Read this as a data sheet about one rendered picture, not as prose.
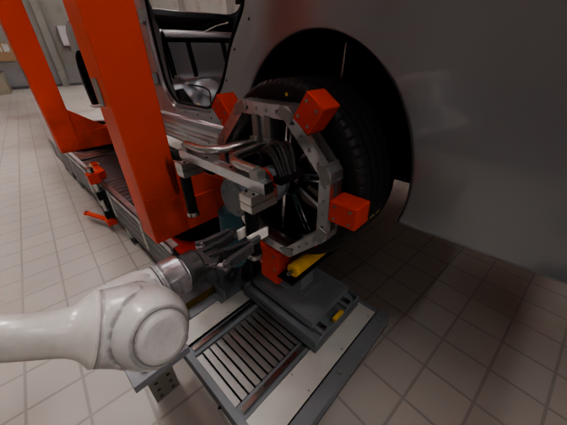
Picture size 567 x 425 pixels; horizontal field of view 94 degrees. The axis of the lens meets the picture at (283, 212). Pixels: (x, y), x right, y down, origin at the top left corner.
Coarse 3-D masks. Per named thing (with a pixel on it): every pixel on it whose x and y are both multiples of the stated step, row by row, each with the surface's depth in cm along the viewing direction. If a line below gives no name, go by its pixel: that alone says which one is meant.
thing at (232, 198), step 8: (264, 168) 88; (272, 168) 89; (272, 176) 87; (224, 184) 84; (232, 184) 81; (288, 184) 93; (224, 192) 86; (232, 192) 83; (280, 192) 90; (224, 200) 88; (232, 200) 85; (232, 208) 87; (240, 208) 83; (240, 216) 85
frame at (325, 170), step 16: (240, 112) 87; (256, 112) 82; (272, 112) 78; (288, 112) 73; (224, 128) 98; (240, 128) 98; (304, 144) 74; (320, 144) 75; (224, 160) 106; (320, 160) 72; (336, 160) 75; (320, 176) 74; (336, 176) 74; (320, 192) 77; (336, 192) 78; (320, 208) 79; (320, 224) 82; (336, 224) 84; (272, 240) 104; (288, 240) 104; (304, 240) 90; (320, 240) 84; (288, 256) 101
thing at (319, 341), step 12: (252, 288) 145; (252, 300) 144; (264, 300) 135; (348, 300) 132; (276, 312) 130; (288, 312) 131; (336, 312) 131; (348, 312) 133; (288, 324) 126; (300, 324) 125; (324, 324) 123; (336, 324) 125; (300, 336) 122; (312, 336) 120; (324, 336) 119; (312, 348) 119
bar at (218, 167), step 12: (180, 156) 89; (192, 156) 82; (204, 156) 81; (204, 168) 80; (216, 168) 75; (228, 168) 72; (240, 180) 69; (252, 180) 65; (264, 180) 64; (264, 192) 64
